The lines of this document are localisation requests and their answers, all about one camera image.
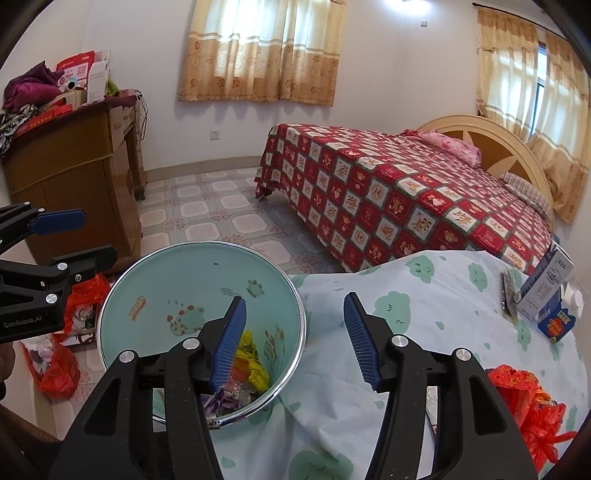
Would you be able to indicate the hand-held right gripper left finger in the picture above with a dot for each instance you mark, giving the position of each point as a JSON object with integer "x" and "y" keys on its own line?
{"x": 228, "y": 341}

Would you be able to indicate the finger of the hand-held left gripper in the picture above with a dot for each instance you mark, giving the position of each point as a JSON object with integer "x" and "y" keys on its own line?
{"x": 92, "y": 258}
{"x": 60, "y": 220}

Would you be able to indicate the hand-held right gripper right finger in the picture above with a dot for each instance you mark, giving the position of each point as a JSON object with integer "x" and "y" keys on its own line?
{"x": 362, "y": 341}

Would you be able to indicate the yellow plastic wrapper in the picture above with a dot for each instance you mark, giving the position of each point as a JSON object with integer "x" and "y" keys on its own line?
{"x": 251, "y": 364}

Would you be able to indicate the mint green metal bin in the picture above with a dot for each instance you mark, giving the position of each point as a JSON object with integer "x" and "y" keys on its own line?
{"x": 184, "y": 277}

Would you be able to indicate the person's left forearm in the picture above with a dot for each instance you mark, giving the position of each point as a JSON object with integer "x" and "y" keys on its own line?
{"x": 4, "y": 369}

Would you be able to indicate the wooden cabinet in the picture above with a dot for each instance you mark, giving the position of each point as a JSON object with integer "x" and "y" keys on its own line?
{"x": 69, "y": 184}

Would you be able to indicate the cloud print tablecloth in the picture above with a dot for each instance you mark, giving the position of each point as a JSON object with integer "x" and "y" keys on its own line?
{"x": 438, "y": 314}

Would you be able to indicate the dark patterned cloth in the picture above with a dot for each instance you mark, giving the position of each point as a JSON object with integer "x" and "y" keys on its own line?
{"x": 16, "y": 124}

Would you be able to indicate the flat red box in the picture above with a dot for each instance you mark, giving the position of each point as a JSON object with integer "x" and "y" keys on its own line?
{"x": 46, "y": 115}

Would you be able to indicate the brown woven seat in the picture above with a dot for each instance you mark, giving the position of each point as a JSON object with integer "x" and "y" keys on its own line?
{"x": 23, "y": 424}

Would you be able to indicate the beige open box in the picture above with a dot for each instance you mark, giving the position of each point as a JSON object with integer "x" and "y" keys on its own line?
{"x": 64, "y": 98}

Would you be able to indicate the maroon cabinet cloth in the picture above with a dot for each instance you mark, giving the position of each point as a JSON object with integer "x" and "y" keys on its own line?
{"x": 115, "y": 102}

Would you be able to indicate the small white device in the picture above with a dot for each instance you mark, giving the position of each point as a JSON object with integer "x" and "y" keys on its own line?
{"x": 69, "y": 86}

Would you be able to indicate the purple crumpled cloth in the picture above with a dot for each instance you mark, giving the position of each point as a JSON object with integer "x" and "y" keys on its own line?
{"x": 32, "y": 85}

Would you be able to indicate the white upright box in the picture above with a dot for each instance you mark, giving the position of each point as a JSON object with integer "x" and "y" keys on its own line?
{"x": 98, "y": 83}

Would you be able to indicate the green fuzzy item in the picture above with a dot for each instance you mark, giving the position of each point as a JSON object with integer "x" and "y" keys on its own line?
{"x": 112, "y": 87}

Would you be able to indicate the bed with red checked bedspread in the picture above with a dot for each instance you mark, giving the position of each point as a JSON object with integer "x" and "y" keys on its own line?
{"x": 392, "y": 194}

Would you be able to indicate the dark snack packet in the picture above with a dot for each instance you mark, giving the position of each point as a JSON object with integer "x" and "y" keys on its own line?
{"x": 508, "y": 295}

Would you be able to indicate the red printed cardboard box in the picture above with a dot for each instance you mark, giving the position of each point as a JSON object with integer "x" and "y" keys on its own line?
{"x": 78, "y": 67}

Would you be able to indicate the tall white carton box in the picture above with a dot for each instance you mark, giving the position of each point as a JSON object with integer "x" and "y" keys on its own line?
{"x": 545, "y": 286}

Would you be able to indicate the blue white drink carton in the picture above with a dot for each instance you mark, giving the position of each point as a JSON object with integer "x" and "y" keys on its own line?
{"x": 556, "y": 323}

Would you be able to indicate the pink floral pillow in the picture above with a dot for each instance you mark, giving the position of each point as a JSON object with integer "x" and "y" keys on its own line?
{"x": 452, "y": 145}

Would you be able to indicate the striped pillow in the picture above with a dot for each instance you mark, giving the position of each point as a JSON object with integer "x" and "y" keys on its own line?
{"x": 526, "y": 189}

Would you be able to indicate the cream wooden headboard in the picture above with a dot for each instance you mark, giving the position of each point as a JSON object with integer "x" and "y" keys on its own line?
{"x": 508, "y": 143}

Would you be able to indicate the wide beige curtain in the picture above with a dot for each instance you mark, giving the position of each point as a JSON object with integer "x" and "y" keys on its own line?
{"x": 258, "y": 55}

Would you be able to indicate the long beige curtain panel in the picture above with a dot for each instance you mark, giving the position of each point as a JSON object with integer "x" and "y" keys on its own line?
{"x": 568, "y": 138}

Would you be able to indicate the narrow beige curtain panel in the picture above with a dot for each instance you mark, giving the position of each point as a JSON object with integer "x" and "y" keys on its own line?
{"x": 503, "y": 69}

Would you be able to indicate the dark curtain rod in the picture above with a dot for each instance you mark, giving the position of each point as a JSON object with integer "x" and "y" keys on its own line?
{"x": 508, "y": 15}

